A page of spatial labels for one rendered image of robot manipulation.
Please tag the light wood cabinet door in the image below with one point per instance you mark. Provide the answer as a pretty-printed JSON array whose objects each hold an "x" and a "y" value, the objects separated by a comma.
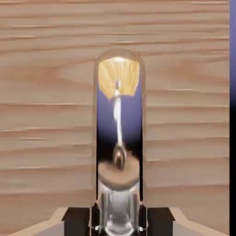
[{"x": 46, "y": 92}]

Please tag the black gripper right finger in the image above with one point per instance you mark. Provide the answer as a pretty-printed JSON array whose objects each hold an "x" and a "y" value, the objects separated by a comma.
[{"x": 159, "y": 220}]

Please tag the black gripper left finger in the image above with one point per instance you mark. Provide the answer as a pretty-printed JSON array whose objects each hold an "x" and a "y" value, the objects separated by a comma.
[{"x": 76, "y": 220}]

